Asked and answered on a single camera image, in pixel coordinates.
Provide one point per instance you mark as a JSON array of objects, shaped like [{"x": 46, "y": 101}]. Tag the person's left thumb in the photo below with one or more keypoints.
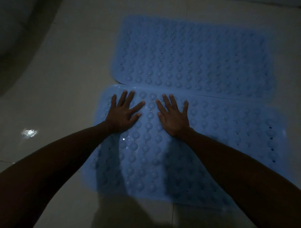
[{"x": 136, "y": 118}]

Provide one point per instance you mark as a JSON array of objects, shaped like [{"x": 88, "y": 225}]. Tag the person's left hand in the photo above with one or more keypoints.
[{"x": 120, "y": 118}]

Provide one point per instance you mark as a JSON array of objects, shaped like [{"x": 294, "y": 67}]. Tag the blue bubbled bath mat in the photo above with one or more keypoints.
[
  {"x": 211, "y": 131},
  {"x": 192, "y": 56}
]

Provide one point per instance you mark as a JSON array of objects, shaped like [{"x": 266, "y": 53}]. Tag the person's right hand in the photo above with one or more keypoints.
[{"x": 175, "y": 121}]

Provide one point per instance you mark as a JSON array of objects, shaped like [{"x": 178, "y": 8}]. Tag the person's right little finger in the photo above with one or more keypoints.
[{"x": 185, "y": 107}]

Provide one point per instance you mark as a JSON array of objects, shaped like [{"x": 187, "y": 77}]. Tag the person's right thumb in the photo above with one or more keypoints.
[{"x": 161, "y": 118}]

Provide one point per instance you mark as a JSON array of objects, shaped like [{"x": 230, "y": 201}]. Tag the person's left little finger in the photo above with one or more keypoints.
[{"x": 114, "y": 101}]

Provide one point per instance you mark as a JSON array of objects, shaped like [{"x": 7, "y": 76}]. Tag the person's left middle finger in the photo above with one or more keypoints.
[{"x": 130, "y": 98}]

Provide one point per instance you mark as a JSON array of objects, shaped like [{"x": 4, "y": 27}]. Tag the person's right middle finger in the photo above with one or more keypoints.
[{"x": 167, "y": 102}]

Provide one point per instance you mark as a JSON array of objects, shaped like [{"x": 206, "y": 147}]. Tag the person's left forearm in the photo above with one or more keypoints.
[{"x": 47, "y": 169}]

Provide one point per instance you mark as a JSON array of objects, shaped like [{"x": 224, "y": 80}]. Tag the person's right forearm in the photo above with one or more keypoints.
[{"x": 247, "y": 173}]

